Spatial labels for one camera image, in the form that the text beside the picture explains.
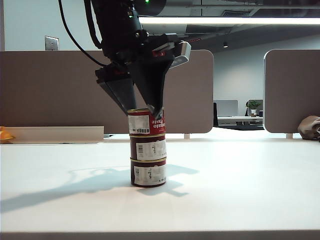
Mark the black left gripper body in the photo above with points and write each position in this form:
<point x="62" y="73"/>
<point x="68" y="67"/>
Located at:
<point x="125" y="48"/>

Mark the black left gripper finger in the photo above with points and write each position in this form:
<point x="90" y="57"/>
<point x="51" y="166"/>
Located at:
<point x="152" y="80"/>
<point x="117" y="87"/>

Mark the bright red tomato paste can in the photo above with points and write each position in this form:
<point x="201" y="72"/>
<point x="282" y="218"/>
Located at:
<point x="157" y="123"/>

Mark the dark red tin can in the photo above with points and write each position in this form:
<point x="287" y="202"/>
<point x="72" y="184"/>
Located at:
<point x="147" y="173"/>
<point x="147" y="147"/>

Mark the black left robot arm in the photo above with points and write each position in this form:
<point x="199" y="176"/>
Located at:
<point x="112" y="17"/>

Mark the white divider foot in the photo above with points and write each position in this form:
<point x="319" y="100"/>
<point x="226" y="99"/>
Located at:
<point x="289" y="136"/>
<point x="187" y="136"/>

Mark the beige long flat box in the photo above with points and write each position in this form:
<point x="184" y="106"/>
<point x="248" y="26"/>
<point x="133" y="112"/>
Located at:
<point x="57" y="135"/>

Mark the grey background divider panel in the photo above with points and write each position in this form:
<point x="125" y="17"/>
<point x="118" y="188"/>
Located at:
<point x="227" y="108"/>

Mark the wide brown desk divider panel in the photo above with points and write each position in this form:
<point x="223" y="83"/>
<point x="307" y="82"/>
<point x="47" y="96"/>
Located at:
<point x="37" y="100"/>

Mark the round ceiling spot lamp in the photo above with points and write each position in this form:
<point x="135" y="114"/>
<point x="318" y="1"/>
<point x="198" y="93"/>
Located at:
<point x="225" y="45"/>

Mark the white background desk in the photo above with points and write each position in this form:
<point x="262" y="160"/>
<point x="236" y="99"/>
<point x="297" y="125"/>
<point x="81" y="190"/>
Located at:
<point x="237" y="119"/>

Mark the long ceiling light strip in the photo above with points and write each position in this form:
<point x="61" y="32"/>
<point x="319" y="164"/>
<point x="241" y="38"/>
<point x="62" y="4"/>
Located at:
<point x="237" y="20"/>

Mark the green potted plant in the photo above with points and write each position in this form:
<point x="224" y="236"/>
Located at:
<point x="254" y="105"/>

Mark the orange round object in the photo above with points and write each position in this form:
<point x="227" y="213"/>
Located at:
<point x="5" y="135"/>

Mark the narrow brown desk divider panel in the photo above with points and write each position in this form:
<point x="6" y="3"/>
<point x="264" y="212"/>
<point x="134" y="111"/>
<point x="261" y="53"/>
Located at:
<point x="292" y="90"/>

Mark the brown fabric bag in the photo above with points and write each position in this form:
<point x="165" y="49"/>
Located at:
<point x="310" y="127"/>

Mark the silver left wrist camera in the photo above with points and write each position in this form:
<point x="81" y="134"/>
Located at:
<point x="184" y="51"/>

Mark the metal wall switch plate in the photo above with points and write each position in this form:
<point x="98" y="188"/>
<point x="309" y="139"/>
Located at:
<point x="52" y="43"/>

